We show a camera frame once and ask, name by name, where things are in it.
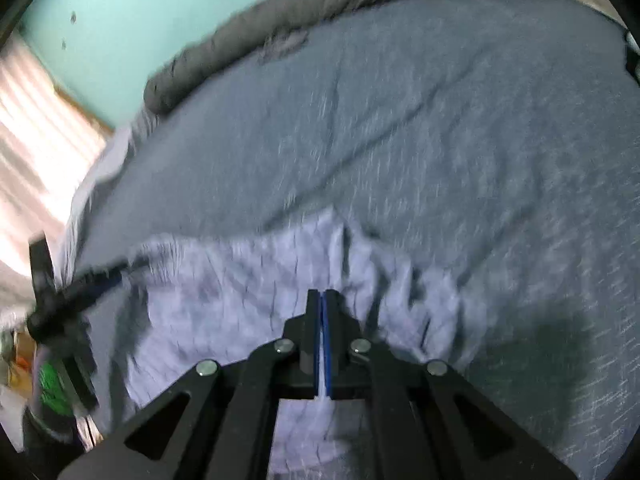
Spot blue-grey patterned bed blanket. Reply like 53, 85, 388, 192
65, 0, 640, 471

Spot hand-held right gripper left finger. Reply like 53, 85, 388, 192
57, 289, 321, 480

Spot small crumpled grey garment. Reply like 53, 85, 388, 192
257, 30, 308, 63

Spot dark grey duvet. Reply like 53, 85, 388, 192
143, 0, 563, 116

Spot pale striped curtain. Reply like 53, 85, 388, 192
0, 35, 116, 281

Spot pale checked shorts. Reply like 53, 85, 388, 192
117, 207, 488, 478

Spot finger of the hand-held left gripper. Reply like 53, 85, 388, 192
62, 256, 152, 311

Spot person's left hand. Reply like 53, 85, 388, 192
30, 345, 83, 426

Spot pale bed sheet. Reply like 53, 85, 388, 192
59, 120, 146, 281

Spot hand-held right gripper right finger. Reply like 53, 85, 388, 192
322, 289, 576, 480

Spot blurred colourful clutter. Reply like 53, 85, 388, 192
0, 329, 37, 398

